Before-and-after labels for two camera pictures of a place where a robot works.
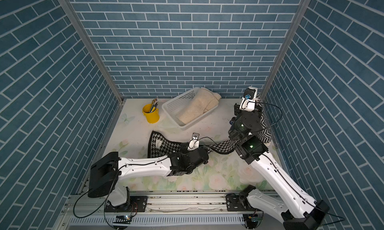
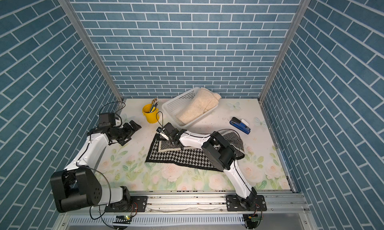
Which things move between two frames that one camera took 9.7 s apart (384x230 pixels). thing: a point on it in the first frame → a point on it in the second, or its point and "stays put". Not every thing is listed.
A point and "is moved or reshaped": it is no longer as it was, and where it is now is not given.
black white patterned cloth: x=160 y=145 is moved or reshaped
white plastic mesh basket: x=173 y=107 stays put
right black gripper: x=259 y=115 → x=168 y=142
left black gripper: x=184 y=149 → x=129 y=130
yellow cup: x=152 y=117 stays put
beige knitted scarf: x=204 y=100 stays put
